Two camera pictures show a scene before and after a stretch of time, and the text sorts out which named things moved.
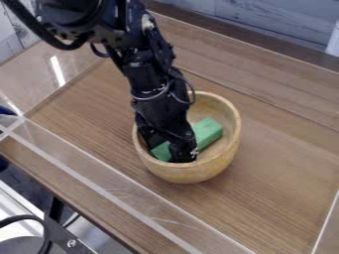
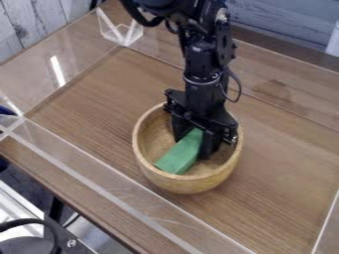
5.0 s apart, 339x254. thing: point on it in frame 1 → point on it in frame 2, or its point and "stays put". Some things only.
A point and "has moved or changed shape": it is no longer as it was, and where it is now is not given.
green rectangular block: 208,131 has moved or changed shape
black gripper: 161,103 → 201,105
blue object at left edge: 5,110 stays put
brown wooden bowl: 208,106 has moved or changed shape
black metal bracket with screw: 62,241 stays put
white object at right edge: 332,45 stays put
